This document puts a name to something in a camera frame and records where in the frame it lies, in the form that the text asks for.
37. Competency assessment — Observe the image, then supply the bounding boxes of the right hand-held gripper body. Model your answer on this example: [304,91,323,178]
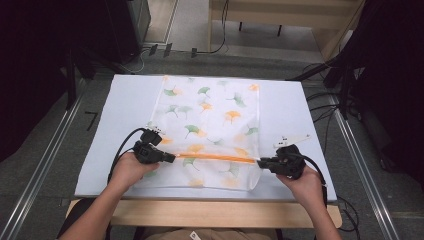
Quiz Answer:
[266,133,312,180]

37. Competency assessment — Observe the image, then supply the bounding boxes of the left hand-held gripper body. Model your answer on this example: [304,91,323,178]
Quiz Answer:
[132,121,167,165]

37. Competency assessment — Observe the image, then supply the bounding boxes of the white leaf-print zipper bag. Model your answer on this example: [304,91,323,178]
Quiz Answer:
[133,75,262,192]

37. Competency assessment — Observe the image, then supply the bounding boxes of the person's left hand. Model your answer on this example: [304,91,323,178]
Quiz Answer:
[111,151,161,194]

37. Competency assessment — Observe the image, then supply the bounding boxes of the person's right hand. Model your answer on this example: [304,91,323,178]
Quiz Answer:
[276,164,326,210]

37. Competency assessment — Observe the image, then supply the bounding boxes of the white table cover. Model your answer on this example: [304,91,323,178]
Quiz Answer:
[74,73,338,203]

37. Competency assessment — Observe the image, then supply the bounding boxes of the wooden table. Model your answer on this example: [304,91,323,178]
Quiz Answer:
[65,197,344,230]

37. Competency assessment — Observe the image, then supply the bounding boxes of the person's tan pants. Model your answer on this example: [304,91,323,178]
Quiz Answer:
[141,227,279,240]

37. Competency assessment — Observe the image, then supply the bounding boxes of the dark cabinet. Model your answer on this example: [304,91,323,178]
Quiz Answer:
[106,0,152,65]

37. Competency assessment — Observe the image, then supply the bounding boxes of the black curtain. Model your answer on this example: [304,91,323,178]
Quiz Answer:
[333,0,424,189]
[0,0,111,163]

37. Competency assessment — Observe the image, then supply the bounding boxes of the light wooden bench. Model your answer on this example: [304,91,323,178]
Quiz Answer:
[207,0,366,62]

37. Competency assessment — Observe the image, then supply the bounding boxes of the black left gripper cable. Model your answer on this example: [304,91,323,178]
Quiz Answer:
[106,127,148,185]

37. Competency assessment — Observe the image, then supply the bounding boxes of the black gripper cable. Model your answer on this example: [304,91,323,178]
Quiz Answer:
[106,127,148,185]
[293,152,329,208]

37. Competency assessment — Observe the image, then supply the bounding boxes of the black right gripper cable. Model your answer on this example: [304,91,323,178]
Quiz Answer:
[293,152,329,208]

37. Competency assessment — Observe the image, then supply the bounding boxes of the bundle of black floor cables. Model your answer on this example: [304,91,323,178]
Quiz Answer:
[301,62,356,156]

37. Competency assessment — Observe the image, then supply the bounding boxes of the metal floor rail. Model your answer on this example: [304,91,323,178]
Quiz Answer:
[328,93,402,240]
[0,79,88,240]

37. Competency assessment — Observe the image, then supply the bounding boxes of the black floor cable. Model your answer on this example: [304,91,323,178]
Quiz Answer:
[190,0,232,58]

